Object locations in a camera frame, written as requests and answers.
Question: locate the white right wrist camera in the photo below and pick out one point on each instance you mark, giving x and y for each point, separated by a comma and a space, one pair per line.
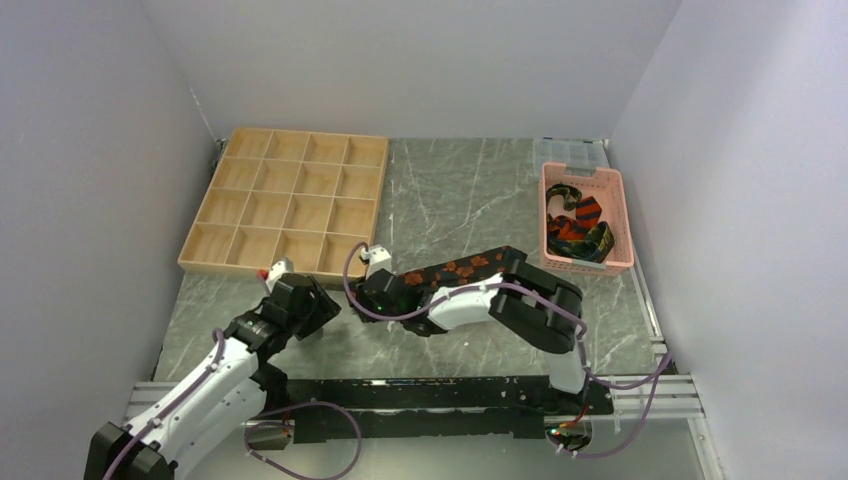
375, 258

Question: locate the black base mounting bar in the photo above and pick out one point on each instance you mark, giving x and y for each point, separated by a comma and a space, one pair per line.
522, 407

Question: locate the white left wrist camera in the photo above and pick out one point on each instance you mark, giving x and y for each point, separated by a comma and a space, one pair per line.
268, 277

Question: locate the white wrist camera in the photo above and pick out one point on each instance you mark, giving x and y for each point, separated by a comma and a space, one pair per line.
375, 258
268, 277

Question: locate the black tie orange flowers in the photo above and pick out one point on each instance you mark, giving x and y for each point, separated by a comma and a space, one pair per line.
464, 270

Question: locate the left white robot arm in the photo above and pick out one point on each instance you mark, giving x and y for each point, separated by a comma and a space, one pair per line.
234, 382

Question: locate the wooden compartment tray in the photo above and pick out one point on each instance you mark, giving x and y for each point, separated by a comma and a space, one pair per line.
276, 194

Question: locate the aluminium frame rail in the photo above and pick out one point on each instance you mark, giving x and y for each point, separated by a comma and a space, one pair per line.
675, 397

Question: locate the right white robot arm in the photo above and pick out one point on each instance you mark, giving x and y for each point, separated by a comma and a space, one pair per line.
538, 307

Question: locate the red striped tie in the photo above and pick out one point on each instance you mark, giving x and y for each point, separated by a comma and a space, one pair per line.
576, 236

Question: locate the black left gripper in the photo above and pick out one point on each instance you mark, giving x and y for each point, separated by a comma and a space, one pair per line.
322, 310

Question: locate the clear plastic organizer box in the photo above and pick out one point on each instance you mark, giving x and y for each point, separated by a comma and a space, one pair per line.
576, 153

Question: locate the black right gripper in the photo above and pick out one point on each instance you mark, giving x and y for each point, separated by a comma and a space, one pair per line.
362, 300

